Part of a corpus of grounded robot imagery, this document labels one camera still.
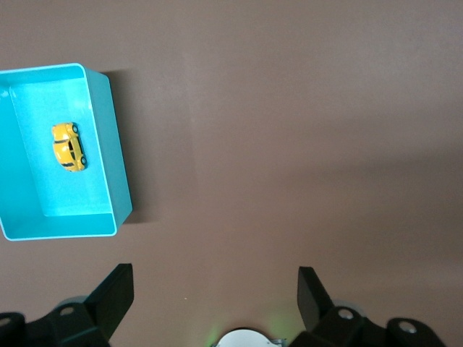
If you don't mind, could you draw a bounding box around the yellow beetle toy car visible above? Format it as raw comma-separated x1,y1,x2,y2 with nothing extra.
51,121,89,174

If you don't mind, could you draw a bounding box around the teal plastic bin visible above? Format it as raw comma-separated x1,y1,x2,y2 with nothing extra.
0,62,134,242

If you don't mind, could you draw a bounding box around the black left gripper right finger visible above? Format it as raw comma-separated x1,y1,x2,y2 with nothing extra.
291,266,386,347

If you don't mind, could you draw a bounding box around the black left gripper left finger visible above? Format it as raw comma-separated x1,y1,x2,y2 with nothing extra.
25,263,135,347

